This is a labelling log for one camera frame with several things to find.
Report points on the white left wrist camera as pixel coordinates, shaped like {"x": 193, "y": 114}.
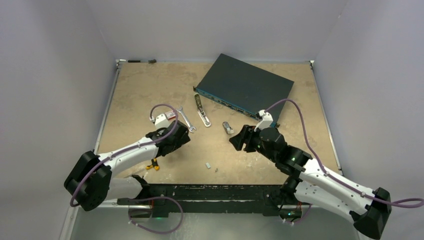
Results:
{"x": 161, "y": 121}

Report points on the green and white stapler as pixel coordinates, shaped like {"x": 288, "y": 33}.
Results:
{"x": 201, "y": 111}

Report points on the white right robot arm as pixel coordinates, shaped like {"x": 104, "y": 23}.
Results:
{"x": 307, "y": 182}

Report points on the yellow black pliers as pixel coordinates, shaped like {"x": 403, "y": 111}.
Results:
{"x": 154, "y": 165}

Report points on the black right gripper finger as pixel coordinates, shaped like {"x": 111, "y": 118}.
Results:
{"x": 243, "y": 133}
{"x": 241, "y": 144}

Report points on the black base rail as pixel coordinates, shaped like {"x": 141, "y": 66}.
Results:
{"x": 267, "y": 200}

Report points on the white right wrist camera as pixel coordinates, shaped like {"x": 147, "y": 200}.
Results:
{"x": 265, "y": 120}

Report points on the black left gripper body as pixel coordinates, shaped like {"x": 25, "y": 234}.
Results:
{"x": 183, "y": 140}

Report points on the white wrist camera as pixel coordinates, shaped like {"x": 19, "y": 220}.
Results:
{"x": 161, "y": 121}
{"x": 265, "y": 120}

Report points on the black screwdriver at wall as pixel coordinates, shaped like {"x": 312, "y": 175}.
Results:
{"x": 151, "y": 61}

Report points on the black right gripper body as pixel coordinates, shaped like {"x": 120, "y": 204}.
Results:
{"x": 255, "y": 143}

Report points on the red staple box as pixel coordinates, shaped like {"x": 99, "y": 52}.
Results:
{"x": 170, "y": 115}

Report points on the dark blue network switch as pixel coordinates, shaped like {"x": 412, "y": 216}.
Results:
{"x": 242, "y": 87}

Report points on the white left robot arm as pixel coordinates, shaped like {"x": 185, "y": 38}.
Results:
{"x": 93, "y": 179}

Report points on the silver open-end wrench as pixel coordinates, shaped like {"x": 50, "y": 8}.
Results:
{"x": 191, "y": 127}

